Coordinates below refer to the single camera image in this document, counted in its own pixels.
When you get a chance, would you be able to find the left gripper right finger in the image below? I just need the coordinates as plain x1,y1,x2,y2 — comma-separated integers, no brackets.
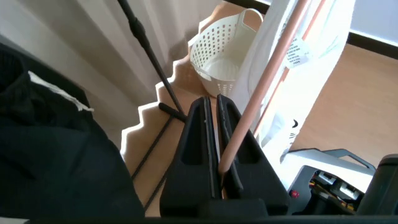
216,93,291,217

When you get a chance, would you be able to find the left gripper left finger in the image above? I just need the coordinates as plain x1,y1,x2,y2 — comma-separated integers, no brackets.
159,96,220,218

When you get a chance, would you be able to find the pink clothes hanger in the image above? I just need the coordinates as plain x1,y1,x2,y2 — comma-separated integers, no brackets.
217,0,328,200

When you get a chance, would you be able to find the white garment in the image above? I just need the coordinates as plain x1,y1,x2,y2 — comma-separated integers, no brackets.
230,0,357,166

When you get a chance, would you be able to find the black knitted garment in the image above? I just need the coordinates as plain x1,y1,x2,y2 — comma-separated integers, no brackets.
0,42,146,219

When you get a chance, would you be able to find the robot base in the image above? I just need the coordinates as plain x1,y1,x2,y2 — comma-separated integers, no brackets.
279,148,398,217

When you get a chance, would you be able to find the white laundry basket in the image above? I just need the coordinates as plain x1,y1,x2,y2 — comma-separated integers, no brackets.
189,7,265,98

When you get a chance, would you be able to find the black clothes rack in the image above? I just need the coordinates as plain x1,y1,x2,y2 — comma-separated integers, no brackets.
117,0,188,212

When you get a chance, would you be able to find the beige curtain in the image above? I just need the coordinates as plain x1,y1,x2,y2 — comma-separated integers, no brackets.
0,0,224,147

